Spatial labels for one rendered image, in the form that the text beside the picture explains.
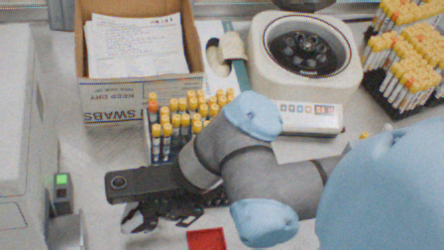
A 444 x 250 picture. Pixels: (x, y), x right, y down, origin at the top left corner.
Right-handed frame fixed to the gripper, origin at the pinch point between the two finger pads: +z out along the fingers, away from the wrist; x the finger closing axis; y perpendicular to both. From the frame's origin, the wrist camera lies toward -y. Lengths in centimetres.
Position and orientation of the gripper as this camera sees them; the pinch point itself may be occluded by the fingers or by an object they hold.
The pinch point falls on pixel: (121, 225)
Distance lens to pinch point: 84.0
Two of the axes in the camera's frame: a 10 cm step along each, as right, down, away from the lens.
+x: -1.8, -7.9, 5.8
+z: -5.9, 5.6, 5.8
